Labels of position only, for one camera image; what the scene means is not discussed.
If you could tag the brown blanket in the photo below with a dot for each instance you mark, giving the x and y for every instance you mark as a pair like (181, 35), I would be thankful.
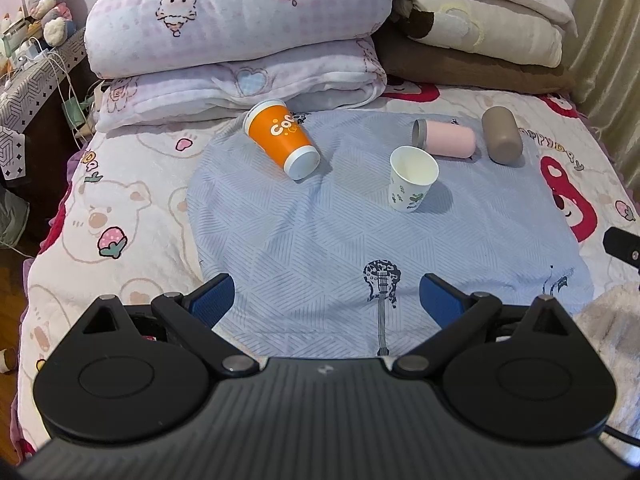
(450, 67)

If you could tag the orange paper cup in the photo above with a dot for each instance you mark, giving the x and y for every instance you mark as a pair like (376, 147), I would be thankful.
(280, 135)

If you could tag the pale green charger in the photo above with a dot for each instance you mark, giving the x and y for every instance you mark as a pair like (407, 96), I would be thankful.
(73, 112)

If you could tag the cream folded blanket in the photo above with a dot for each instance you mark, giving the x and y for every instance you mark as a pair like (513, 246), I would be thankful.
(500, 30)

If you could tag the dark grey cloth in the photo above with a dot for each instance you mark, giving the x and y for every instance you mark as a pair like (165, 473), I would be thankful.
(12, 217)

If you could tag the taupe cup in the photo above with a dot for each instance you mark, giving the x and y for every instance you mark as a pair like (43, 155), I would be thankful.
(502, 135)

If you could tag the side table with patterned cloth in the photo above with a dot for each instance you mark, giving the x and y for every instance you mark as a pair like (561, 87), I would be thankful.
(30, 90)

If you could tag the beige curtain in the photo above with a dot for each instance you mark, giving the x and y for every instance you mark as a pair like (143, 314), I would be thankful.
(610, 35)

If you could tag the white printed paper cup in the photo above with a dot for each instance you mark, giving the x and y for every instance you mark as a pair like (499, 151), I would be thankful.
(407, 195)

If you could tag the blue guitar print cloth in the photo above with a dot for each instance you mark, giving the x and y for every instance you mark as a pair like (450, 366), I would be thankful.
(300, 240)

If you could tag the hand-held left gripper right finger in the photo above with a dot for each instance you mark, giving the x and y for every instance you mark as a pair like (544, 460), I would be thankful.
(440, 302)

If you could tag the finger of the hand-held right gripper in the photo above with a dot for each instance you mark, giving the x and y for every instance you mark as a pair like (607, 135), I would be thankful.
(624, 247)

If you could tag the pink checked pillow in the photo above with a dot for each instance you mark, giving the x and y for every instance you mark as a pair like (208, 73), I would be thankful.
(240, 10)

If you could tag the pink cup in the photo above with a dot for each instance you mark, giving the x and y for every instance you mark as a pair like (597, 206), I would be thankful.
(450, 140)

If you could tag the white fluffy cloth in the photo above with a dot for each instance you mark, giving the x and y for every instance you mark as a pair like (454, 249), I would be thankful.
(612, 320)

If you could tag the cartoon bear print bedsheet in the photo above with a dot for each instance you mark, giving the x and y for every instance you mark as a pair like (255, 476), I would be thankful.
(125, 185)

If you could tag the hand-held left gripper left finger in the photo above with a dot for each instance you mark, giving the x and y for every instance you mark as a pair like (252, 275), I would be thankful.
(212, 301)

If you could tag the pink heart print blanket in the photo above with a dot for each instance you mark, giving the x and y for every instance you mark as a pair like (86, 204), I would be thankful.
(200, 85)

